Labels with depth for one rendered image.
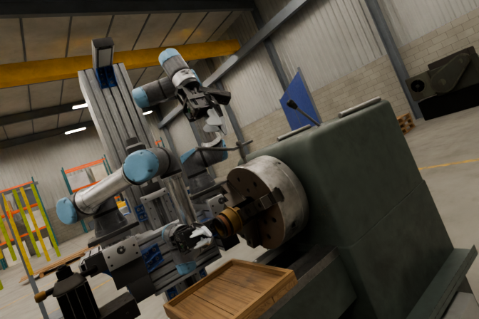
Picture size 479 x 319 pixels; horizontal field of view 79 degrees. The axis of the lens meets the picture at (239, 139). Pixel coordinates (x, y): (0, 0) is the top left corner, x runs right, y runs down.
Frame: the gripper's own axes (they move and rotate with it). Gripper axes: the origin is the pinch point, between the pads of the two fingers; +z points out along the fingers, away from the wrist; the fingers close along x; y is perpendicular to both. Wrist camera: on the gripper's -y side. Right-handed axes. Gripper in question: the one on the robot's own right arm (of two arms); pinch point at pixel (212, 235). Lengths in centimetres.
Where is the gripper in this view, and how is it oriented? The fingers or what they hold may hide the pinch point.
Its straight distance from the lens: 95.4
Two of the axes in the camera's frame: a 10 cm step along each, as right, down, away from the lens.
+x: -3.6, -9.3, 0.2
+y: -7.8, 2.8, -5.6
